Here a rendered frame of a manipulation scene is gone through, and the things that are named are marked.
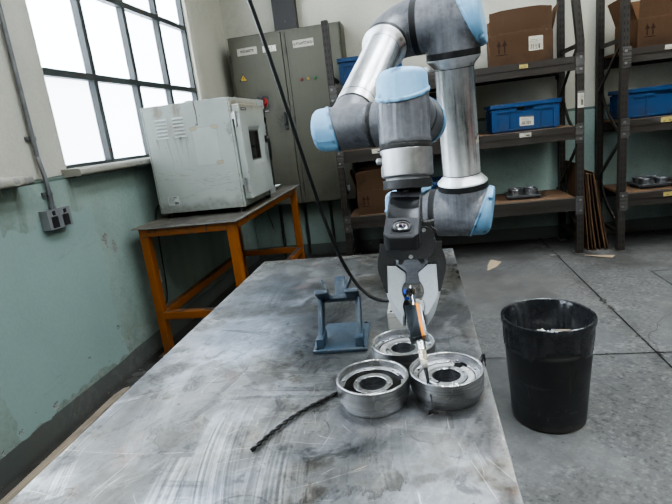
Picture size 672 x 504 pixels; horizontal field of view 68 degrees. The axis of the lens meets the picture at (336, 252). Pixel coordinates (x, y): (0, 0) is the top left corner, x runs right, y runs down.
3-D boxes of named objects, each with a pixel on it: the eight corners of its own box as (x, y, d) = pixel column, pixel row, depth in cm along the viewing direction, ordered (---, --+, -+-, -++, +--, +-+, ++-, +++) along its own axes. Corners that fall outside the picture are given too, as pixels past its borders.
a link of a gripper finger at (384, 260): (409, 292, 74) (412, 234, 73) (408, 295, 72) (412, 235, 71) (377, 290, 75) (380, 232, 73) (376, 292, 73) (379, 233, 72)
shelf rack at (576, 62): (585, 253, 397) (586, -22, 349) (347, 269, 431) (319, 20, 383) (564, 237, 452) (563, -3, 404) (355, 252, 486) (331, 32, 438)
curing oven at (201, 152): (258, 211, 289) (240, 94, 273) (161, 219, 300) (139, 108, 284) (285, 195, 348) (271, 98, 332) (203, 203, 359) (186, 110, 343)
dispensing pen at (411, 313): (420, 400, 66) (398, 283, 73) (422, 403, 70) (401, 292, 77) (436, 398, 66) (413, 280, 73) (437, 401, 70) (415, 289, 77)
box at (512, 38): (560, 58, 370) (559, 0, 360) (482, 69, 384) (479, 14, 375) (552, 62, 403) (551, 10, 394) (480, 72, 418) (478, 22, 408)
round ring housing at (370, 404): (348, 428, 67) (345, 401, 66) (332, 391, 77) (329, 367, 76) (421, 411, 69) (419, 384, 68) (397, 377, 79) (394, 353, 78)
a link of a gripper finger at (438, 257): (450, 288, 72) (440, 228, 72) (450, 290, 71) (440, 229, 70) (417, 292, 73) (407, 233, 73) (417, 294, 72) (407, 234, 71)
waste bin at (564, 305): (610, 440, 179) (612, 329, 169) (512, 441, 185) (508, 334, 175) (580, 390, 212) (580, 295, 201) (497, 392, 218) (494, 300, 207)
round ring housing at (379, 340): (410, 344, 90) (408, 323, 89) (450, 364, 81) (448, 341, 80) (361, 362, 86) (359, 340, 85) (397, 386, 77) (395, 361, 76)
